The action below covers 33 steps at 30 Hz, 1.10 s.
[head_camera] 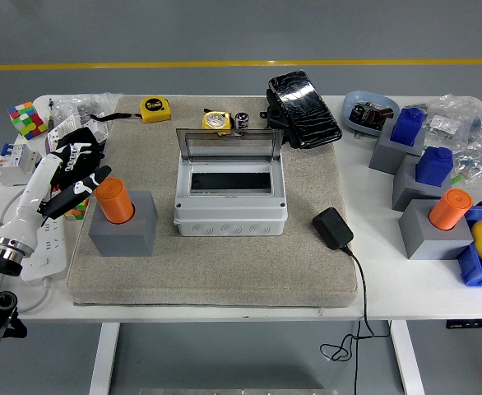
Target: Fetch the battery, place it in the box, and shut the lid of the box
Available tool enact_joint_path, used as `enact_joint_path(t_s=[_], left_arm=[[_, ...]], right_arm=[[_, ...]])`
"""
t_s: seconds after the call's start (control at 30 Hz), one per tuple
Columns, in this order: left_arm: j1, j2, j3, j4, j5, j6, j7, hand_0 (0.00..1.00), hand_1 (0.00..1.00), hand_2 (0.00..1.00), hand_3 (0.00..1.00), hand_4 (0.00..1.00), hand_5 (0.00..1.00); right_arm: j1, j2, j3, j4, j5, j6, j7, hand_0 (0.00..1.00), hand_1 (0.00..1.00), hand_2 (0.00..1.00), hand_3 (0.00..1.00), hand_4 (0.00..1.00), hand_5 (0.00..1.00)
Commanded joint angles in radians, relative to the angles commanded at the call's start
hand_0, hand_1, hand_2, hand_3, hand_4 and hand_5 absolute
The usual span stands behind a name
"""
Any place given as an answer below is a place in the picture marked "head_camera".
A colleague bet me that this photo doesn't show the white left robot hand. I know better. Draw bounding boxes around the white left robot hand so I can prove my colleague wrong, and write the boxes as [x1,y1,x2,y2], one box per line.
[0,140,113,249]

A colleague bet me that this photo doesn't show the orange cylinder battery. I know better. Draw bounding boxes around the orange cylinder battery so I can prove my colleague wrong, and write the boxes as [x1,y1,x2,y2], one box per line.
[94,176,136,225]
[428,188,474,231]

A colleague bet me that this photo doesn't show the grey junction box clear lid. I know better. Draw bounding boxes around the grey junction box clear lid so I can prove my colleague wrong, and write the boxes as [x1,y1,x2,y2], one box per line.
[173,127,289,238]

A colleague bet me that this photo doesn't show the white circuit breaker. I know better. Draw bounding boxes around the white circuit breaker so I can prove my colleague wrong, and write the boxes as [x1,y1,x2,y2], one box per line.
[0,142,43,187]

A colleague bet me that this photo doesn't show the small colourful puzzle cube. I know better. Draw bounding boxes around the small colourful puzzle cube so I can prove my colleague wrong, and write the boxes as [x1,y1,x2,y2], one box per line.
[63,196,90,221]

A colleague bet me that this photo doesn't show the white power strip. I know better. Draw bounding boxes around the white power strip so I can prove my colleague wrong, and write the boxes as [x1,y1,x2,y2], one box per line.
[18,180,69,283]

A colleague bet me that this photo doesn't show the black table control panel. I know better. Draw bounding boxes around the black table control panel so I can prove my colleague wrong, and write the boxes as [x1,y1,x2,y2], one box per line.
[445,318,482,330]

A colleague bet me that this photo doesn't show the large colourful puzzle cube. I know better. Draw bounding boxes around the large colourful puzzle cube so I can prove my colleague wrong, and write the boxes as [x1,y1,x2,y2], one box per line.
[7,101,49,142]

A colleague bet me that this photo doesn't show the small white module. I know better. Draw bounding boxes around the small white module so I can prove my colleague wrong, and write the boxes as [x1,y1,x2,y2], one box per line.
[85,122,110,143]

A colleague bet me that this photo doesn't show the white table leg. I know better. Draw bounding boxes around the white table leg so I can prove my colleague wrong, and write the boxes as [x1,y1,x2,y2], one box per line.
[390,320,425,395]
[88,323,121,395]

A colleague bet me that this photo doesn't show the clear plastic bag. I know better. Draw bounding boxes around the clear plastic bag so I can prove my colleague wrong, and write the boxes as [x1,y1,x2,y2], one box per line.
[53,92,123,124]

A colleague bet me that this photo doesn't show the grey block holder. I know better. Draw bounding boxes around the grey block holder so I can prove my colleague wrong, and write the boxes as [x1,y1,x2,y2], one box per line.
[397,198,475,261]
[392,155,452,213]
[368,123,427,176]
[87,190,160,258]

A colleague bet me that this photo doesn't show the blue plastic bin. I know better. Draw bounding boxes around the blue plastic bin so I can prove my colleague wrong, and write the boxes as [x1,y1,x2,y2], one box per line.
[456,205,482,287]

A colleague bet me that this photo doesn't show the yellow square tape measure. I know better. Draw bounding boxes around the yellow square tape measure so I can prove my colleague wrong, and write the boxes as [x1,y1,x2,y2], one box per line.
[89,96,173,123]

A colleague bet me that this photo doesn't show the yellow round tape measure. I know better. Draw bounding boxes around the yellow round tape measure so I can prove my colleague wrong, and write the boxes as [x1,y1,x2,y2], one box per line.
[202,109,234,137]

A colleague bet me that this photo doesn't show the grey-brown mat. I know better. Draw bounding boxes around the grey-brown mat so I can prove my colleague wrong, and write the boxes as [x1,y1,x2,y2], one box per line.
[66,95,359,309]

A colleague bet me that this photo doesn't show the black power adapter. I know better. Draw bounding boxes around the black power adapter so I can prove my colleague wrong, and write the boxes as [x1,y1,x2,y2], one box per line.
[311,207,355,250]

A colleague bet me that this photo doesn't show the blue bottle-shaped block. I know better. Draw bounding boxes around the blue bottle-shaped block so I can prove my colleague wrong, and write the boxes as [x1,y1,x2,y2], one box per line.
[415,146,455,186]
[390,107,426,147]

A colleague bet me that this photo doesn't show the clear bags of parts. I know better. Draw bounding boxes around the clear bags of parts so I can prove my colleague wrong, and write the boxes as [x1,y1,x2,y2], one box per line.
[419,93,482,186]

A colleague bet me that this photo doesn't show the black foot pedal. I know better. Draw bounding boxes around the black foot pedal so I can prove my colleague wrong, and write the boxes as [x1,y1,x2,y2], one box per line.
[259,70,344,150]

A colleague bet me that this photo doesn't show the dark components pile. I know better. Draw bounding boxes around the dark components pile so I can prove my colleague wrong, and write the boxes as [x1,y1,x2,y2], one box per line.
[349,101,395,132]

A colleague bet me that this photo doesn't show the pale blue dish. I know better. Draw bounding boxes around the pale blue dish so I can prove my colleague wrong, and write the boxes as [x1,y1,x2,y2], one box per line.
[342,90,401,139]

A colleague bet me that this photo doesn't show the white power strip cable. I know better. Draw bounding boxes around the white power strip cable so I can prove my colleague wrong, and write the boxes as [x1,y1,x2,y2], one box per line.
[0,193,57,314]

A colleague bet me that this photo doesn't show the black adapter cord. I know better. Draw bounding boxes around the black adapter cord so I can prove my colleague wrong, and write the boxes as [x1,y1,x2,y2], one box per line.
[319,245,392,395]

